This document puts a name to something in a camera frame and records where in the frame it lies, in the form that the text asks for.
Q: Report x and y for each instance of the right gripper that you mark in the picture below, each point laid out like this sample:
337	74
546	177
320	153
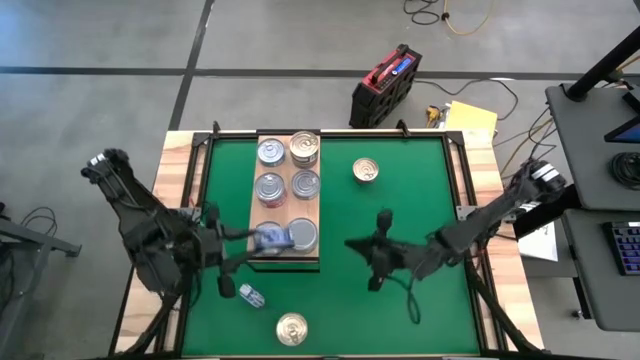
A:
405	260

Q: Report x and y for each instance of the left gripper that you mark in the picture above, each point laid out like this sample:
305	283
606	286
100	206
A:
207	247

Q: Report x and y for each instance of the green-label silver-lid can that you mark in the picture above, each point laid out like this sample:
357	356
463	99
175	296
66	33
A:
305	183

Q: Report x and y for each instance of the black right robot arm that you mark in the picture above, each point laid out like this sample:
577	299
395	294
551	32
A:
475	225

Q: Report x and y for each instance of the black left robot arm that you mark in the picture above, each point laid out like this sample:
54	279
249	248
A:
145	225

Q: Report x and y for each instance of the black clamp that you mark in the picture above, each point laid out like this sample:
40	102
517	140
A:
216	127
402	127

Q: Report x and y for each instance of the yellow plug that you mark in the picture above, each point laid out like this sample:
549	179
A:
432	115

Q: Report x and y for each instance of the yellow envelope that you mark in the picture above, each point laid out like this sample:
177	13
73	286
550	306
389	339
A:
470	117

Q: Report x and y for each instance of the red and black tool case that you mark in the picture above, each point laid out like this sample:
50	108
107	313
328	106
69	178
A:
385	90

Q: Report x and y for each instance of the white paper sheet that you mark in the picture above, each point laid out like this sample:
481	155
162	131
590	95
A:
542	245

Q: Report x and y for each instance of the grey metal stand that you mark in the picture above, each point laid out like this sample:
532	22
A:
40	242

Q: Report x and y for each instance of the grey keypad desk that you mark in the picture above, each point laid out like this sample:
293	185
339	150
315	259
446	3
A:
600	300

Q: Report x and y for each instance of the keypad with coloured keys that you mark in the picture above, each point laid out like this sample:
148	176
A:
627	247

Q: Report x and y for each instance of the tablet with blue screen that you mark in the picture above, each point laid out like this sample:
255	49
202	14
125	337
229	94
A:
630	132

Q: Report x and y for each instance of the black pole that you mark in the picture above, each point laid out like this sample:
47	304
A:
605	65

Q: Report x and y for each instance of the wooden shelf black frame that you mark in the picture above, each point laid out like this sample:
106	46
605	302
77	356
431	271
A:
287	210

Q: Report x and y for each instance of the white bracket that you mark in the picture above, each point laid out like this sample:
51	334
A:
462	212

